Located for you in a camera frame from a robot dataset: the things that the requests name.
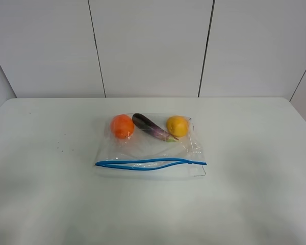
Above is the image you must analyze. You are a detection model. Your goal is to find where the orange fruit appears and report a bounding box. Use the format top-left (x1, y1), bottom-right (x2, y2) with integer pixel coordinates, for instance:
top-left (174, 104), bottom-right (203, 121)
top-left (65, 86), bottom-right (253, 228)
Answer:
top-left (110, 114), bottom-right (135, 139)

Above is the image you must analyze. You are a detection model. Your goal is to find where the clear blue-zip file bag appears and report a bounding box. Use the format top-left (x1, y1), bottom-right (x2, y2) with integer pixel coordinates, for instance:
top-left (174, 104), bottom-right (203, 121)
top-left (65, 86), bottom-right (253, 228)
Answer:
top-left (94, 113), bottom-right (207, 180)

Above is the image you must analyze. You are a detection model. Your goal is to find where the purple eggplant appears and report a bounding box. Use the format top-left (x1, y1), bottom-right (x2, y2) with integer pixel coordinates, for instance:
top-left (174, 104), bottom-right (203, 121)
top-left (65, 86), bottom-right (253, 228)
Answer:
top-left (132, 113), bottom-right (179, 142)

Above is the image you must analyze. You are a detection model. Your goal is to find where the yellow lemon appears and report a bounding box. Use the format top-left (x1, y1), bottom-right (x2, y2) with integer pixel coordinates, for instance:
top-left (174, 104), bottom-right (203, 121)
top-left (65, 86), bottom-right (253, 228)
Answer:
top-left (166, 116), bottom-right (189, 137)

